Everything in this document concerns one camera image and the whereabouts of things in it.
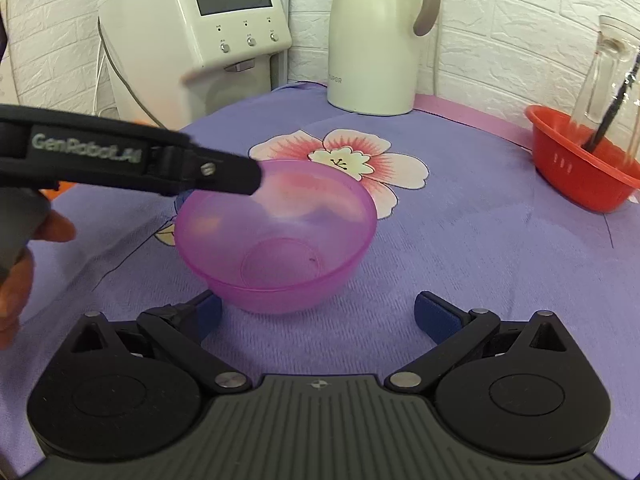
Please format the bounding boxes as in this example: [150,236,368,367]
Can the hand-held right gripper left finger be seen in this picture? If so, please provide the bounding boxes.
[52,290,253,393]

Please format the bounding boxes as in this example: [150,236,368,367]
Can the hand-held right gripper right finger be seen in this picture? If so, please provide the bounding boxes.
[387,291,593,393]

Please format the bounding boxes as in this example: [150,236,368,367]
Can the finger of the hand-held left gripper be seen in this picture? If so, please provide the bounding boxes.
[150,142,264,197]

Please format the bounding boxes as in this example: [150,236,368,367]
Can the pink translucent plastic bowl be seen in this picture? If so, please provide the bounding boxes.
[174,160,378,315]

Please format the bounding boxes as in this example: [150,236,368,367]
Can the person's left hand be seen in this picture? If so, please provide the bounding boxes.
[0,209,77,351]

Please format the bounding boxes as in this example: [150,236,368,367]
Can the purple floral tablecloth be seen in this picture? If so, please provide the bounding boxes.
[0,80,640,476]

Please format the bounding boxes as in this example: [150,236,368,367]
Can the white water dispenser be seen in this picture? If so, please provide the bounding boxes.
[97,0,293,131]

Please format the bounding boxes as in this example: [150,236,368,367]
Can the white thermos kettle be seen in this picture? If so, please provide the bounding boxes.
[326,0,443,116]

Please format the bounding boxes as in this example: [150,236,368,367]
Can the red plastic basket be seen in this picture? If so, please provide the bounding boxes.
[524,105,640,213]

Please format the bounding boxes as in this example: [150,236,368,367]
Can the black brush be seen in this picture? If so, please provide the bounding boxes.
[582,52,640,153]

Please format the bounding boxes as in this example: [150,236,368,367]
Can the clear glass pitcher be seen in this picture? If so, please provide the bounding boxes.
[570,15,640,153]

